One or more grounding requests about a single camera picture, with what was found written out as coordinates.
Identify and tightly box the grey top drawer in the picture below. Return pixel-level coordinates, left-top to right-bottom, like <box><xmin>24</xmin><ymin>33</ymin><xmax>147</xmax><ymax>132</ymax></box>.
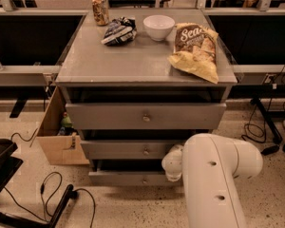
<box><xmin>66</xmin><ymin>103</ymin><xmax>226</xmax><ymax>130</ymax></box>

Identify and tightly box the green bottle in box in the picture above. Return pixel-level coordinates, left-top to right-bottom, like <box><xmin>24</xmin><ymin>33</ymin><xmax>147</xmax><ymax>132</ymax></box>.
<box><xmin>61</xmin><ymin>112</ymin><xmax>72</xmax><ymax>128</ymax></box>

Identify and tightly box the golden drink can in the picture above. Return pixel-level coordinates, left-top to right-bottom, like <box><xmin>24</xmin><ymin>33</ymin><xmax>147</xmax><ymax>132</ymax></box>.
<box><xmin>92</xmin><ymin>0</ymin><xmax>109</xmax><ymax>26</ymax></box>

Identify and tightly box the cardboard box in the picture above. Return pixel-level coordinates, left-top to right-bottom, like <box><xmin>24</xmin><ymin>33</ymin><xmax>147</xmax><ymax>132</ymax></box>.
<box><xmin>36</xmin><ymin>87</ymin><xmax>89</xmax><ymax>165</ymax></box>

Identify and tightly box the black power adapter cable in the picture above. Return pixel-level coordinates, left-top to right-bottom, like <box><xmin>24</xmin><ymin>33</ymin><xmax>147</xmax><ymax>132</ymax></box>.
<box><xmin>240</xmin><ymin>104</ymin><xmax>280</xmax><ymax>157</ymax></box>

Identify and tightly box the grey bottom drawer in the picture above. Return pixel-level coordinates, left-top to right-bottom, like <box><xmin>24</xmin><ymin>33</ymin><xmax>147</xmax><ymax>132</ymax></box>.
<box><xmin>88</xmin><ymin>160</ymin><xmax>181</xmax><ymax>186</ymax></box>

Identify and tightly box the grey middle drawer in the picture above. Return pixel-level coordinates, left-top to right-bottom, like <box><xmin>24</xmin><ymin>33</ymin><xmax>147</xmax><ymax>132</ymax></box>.
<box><xmin>81</xmin><ymin>140</ymin><xmax>185</xmax><ymax>160</ymax></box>

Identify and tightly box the black chair base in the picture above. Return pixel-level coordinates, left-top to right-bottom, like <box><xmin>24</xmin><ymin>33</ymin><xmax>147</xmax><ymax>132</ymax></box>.
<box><xmin>0</xmin><ymin>138</ymin><xmax>79</xmax><ymax>228</ymax></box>

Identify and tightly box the grey drawer cabinet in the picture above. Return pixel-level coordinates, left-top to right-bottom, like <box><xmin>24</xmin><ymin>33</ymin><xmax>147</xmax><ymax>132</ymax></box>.
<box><xmin>55</xmin><ymin>8</ymin><xmax>238</xmax><ymax>187</ymax></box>

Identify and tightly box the black desk leg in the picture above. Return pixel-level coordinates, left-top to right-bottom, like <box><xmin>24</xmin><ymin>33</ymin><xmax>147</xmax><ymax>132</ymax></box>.
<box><xmin>251</xmin><ymin>98</ymin><xmax>282</xmax><ymax>144</ymax></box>

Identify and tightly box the yellow chip bag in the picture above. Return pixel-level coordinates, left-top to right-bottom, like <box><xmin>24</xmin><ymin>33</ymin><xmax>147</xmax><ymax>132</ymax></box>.
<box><xmin>168</xmin><ymin>23</ymin><xmax>219</xmax><ymax>84</ymax></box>

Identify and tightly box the black floor cable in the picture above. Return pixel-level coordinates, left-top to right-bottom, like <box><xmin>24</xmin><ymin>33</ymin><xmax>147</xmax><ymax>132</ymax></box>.
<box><xmin>3</xmin><ymin>171</ymin><xmax>97</xmax><ymax>228</ymax></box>

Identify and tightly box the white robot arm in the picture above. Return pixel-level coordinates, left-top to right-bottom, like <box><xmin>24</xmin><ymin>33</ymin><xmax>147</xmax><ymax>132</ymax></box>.
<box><xmin>161</xmin><ymin>134</ymin><xmax>263</xmax><ymax>228</ymax></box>

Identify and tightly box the white bowl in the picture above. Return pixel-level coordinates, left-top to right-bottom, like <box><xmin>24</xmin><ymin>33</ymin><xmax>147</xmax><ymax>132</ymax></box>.
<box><xmin>143</xmin><ymin>15</ymin><xmax>175</xmax><ymax>41</ymax></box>

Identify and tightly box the grey drawer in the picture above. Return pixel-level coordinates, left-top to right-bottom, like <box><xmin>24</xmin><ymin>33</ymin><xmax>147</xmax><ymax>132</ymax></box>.
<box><xmin>81</xmin><ymin>140</ymin><xmax>185</xmax><ymax>160</ymax></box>
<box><xmin>88</xmin><ymin>160</ymin><xmax>181</xmax><ymax>186</ymax></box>
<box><xmin>66</xmin><ymin>103</ymin><xmax>226</xmax><ymax>130</ymax></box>

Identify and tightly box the dark blue snack bag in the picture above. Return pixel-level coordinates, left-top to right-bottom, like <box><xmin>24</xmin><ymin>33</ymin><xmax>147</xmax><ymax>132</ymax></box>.
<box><xmin>101</xmin><ymin>16</ymin><xmax>137</xmax><ymax>46</ymax></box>

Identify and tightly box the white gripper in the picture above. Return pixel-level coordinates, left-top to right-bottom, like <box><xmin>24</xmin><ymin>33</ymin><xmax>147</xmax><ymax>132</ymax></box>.
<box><xmin>165</xmin><ymin>172</ymin><xmax>181</xmax><ymax>182</ymax></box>

